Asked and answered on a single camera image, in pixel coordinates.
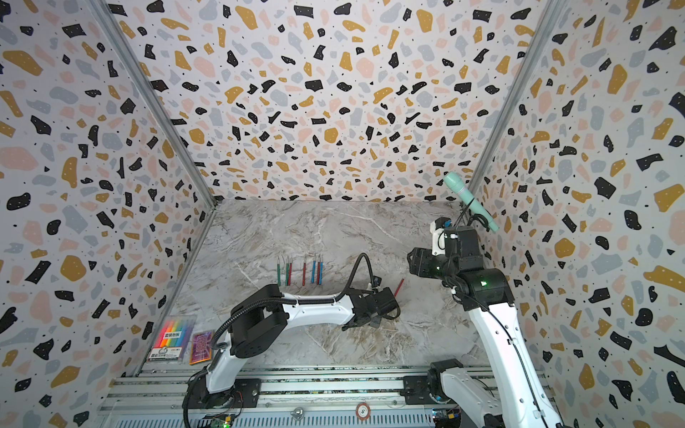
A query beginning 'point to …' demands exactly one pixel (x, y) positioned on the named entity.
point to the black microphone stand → (482, 218)
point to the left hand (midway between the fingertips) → (381, 314)
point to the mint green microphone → (456, 183)
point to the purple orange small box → (202, 347)
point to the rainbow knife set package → (173, 338)
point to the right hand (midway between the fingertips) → (422, 256)
